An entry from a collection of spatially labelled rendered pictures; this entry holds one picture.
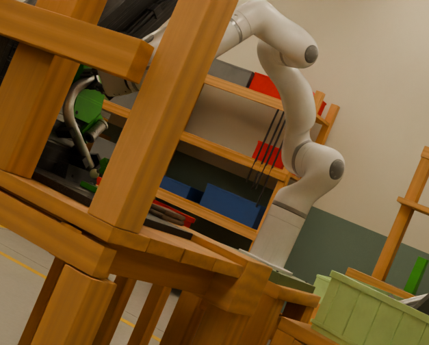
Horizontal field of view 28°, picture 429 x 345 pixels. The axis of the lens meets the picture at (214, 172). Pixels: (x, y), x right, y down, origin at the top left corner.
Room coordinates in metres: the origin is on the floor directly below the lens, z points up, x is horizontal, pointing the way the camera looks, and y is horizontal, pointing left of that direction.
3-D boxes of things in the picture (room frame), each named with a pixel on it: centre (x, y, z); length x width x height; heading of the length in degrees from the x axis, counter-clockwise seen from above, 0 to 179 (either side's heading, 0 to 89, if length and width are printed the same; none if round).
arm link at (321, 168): (2.74, -0.29, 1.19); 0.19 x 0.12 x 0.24; 39
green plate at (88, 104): (2.56, 0.46, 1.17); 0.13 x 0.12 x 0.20; 54
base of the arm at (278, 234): (2.76, -0.27, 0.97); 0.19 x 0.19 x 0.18
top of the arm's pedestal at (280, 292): (2.76, -0.26, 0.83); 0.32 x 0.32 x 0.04; 59
